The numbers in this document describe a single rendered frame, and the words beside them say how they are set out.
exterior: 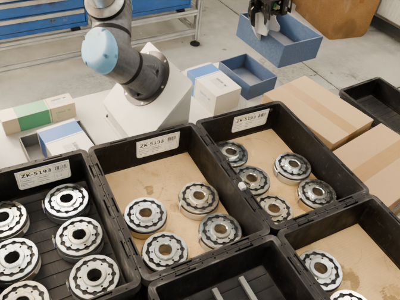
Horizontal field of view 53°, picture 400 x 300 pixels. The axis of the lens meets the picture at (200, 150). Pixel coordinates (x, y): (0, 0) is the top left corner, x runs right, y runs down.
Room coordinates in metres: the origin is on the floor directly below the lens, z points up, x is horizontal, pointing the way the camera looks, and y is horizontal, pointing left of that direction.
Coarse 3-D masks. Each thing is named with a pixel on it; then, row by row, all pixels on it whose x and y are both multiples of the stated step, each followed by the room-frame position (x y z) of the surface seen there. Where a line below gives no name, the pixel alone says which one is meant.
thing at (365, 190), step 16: (240, 112) 0.93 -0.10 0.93; (288, 112) 0.97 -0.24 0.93; (304, 128) 0.90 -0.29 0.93; (320, 144) 0.84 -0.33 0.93; (224, 160) 0.73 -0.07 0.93; (336, 160) 0.79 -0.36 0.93; (352, 176) 0.73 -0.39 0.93; (368, 192) 0.69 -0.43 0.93; (320, 208) 0.61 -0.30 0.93; (272, 224) 0.55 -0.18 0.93; (288, 224) 0.55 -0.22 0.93
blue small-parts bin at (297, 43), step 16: (240, 16) 1.13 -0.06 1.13; (288, 16) 1.18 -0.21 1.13; (240, 32) 1.12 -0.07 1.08; (272, 32) 1.18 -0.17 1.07; (288, 32) 1.17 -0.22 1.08; (304, 32) 1.12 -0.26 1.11; (256, 48) 1.06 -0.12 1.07; (272, 48) 1.01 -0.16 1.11; (288, 48) 0.99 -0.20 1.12; (304, 48) 1.03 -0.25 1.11; (288, 64) 1.00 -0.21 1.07
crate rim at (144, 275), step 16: (176, 128) 0.82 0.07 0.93; (192, 128) 0.83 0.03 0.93; (112, 144) 0.73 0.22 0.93; (208, 144) 0.78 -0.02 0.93; (96, 160) 0.67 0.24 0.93; (240, 192) 0.63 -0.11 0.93; (112, 208) 0.53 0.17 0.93; (256, 208) 0.59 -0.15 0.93; (128, 240) 0.46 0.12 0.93; (240, 240) 0.50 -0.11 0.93; (208, 256) 0.45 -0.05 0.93; (144, 272) 0.39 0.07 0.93; (160, 272) 0.40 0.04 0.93
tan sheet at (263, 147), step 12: (264, 132) 0.98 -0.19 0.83; (252, 144) 0.92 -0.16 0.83; (264, 144) 0.92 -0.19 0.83; (276, 144) 0.93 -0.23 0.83; (252, 156) 0.86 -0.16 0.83; (264, 156) 0.87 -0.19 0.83; (276, 156) 0.88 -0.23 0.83; (264, 168) 0.82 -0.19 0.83; (276, 180) 0.78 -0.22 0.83; (276, 192) 0.73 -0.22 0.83; (288, 192) 0.74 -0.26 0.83
